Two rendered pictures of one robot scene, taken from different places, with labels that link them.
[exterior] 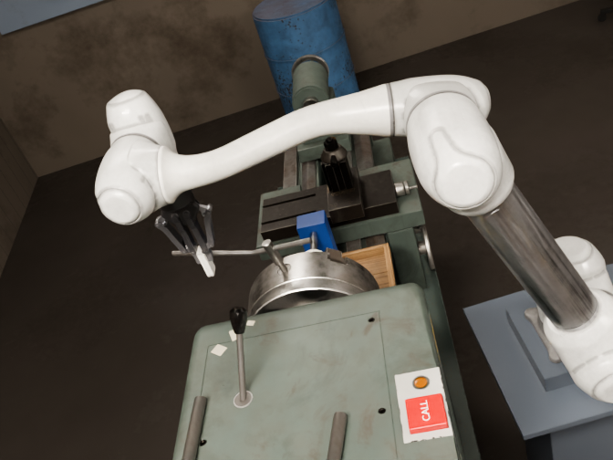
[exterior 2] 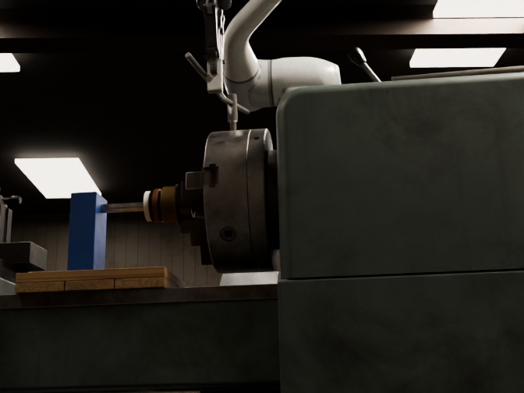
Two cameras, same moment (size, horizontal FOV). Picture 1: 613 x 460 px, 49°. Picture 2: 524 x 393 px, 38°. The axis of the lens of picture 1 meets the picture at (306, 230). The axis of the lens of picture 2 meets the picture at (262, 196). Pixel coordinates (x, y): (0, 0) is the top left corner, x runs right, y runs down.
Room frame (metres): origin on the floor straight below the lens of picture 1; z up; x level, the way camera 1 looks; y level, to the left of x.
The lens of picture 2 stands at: (1.25, 1.66, 0.62)
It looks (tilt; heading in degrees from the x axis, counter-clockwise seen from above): 16 degrees up; 264
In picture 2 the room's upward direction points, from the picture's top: 1 degrees counter-clockwise
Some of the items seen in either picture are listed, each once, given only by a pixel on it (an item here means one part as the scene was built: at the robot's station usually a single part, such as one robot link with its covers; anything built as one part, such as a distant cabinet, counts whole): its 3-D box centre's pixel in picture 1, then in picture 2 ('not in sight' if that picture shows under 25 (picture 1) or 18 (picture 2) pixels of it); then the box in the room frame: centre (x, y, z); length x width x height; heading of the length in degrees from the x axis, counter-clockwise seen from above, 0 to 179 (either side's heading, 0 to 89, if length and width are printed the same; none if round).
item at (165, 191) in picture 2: not in sight; (172, 205); (1.29, 0.02, 1.08); 0.09 x 0.09 x 0.09; 78
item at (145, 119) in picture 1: (140, 133); not in sight; (1.19, 0.24, 1.63); 0.13 x 0.11 x 0.16; 169
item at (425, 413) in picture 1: (426, 414); not in sight; (0.65, -0.08, 1.26); 0.06 x 0.06 x 0.02; 78
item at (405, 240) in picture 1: (408, 235); not in sight; (1.73, -0.31, 0.73); 0.27 x 0.12 x 0.27; 168
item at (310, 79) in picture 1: (316, 105); not in sight; (2.32, -0.20, 1.01); 0.30 x 0.20 x 0.29; 168
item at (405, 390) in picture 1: (425, 413); not in sight; (0.68, -0.08, 1.23); 0.13 x 0.08 x 0.06; 168
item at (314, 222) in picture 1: (321, 249); (86, 245); (1.48, -0.02, 1.00); 0.08 x 0.06 x 0.23; 78
